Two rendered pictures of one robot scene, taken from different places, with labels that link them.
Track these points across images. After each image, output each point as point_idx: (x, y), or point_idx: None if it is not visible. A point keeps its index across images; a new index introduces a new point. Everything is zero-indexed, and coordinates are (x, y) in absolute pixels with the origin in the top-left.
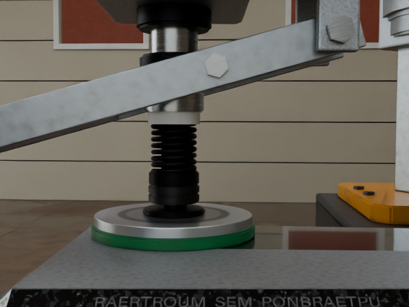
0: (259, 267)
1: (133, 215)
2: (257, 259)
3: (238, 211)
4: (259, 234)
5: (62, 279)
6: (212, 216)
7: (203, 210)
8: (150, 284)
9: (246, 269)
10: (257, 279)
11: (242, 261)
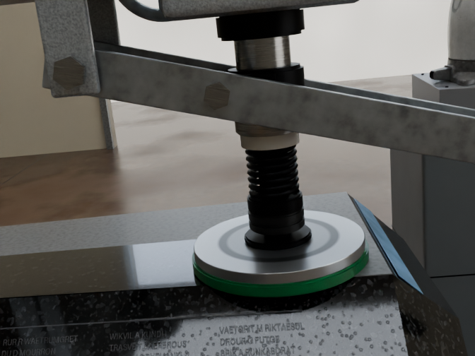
0: (206, 220)
1: (317, 228)
2: (205, 226)
3: (206, 251)
4: (188, 264)
5: (325, 198)
6: (236, 234)
7: (245, 234)
8: None
9: (215, 216)
10: (211, 210)
11: (216, 223)
